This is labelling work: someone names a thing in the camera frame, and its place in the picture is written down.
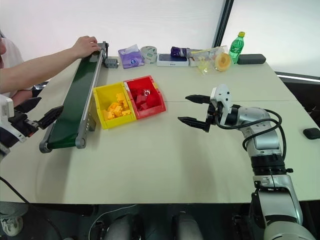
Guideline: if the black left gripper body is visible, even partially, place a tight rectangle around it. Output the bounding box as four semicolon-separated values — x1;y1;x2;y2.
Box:
8;110;40;137

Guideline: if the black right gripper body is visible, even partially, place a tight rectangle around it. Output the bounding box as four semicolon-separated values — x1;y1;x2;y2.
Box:
204;100;225;133

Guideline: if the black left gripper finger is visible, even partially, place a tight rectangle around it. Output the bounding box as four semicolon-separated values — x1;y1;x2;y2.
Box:
36;105;65;130
14;96;43;113

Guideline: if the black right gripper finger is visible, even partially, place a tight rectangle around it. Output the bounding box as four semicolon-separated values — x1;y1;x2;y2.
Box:
177;116;211;133
184;94;212;105

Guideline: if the clear plastic bag with items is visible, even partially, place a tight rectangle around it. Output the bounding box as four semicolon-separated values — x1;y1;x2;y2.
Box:
188;45;229;68

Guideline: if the person's bare hand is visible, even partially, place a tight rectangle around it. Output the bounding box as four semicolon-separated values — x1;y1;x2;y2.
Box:
71;35;100;60

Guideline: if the dark chair part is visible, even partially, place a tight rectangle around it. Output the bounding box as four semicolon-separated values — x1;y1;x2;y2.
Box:
31;80;50;99

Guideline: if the yellow plastic wrapper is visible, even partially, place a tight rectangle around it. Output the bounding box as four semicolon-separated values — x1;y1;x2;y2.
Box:
195;59;214;76

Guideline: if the red plastic bin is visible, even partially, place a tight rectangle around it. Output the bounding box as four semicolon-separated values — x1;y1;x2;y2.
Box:
123;75;167;120

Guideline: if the orange melon half toy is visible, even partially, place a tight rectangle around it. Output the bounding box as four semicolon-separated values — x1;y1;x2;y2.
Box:
213;52;232;73

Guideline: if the white phone box dark lid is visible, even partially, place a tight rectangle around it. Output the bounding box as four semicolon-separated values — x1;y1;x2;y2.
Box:
156;53;190;68

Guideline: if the purple folded bag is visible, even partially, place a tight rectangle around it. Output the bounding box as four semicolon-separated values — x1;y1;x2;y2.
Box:
170;46;192;59

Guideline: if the yellow plastic bin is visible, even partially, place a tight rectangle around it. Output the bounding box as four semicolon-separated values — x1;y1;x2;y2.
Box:
92;82;137;130

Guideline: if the person in white shirt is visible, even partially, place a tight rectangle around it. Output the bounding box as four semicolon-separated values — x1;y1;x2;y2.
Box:
0;29;33;107

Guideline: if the green soda bottle yellow cap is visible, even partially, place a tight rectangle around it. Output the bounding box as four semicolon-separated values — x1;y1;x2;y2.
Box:
228;31;246;65

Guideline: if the long black case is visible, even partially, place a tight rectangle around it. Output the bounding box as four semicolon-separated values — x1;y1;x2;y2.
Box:
236;53;267;66

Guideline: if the grey round tape roll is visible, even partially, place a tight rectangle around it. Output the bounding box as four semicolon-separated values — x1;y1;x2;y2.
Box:
139;45;159;65

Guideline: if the purple tissue pack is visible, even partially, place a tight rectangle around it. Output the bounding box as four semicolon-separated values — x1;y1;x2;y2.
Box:
117;44;146;70

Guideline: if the small grey block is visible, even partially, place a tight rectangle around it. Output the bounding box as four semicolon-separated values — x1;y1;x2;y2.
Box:
104;56;119;69

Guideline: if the grey white round object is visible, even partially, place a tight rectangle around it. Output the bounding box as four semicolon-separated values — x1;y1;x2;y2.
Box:
0;201;29;237

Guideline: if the black mouse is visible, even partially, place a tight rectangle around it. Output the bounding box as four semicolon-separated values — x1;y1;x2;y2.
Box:
302;127;320;140

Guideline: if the grey rounded shape under table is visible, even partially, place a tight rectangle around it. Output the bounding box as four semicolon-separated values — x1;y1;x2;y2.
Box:
104;213;141;240
171;213;204;240

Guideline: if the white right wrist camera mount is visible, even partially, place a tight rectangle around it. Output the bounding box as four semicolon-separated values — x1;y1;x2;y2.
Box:
209;83;234;126

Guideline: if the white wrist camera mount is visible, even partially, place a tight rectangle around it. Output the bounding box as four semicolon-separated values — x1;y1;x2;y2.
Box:
0;94;15;126
209;83;234;126

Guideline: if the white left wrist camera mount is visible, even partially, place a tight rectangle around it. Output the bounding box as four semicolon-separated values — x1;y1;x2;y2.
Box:
0;94;15;126

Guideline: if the green conveyor belt grey frame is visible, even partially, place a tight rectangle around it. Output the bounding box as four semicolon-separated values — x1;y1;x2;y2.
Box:
39;41;110;154

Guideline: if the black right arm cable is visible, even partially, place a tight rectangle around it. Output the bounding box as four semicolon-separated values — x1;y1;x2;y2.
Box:
214;108;288;161

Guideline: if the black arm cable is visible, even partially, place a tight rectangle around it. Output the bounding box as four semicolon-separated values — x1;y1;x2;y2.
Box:
214;108;288;161
0;176;64;240

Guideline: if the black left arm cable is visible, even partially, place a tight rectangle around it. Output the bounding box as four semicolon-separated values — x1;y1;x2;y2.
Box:
0;176;64;240

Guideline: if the dark window post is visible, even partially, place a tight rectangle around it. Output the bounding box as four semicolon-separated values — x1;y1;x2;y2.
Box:
211;0;235;49

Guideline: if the thin white cable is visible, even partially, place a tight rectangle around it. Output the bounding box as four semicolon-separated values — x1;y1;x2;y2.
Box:
88;204;138;240

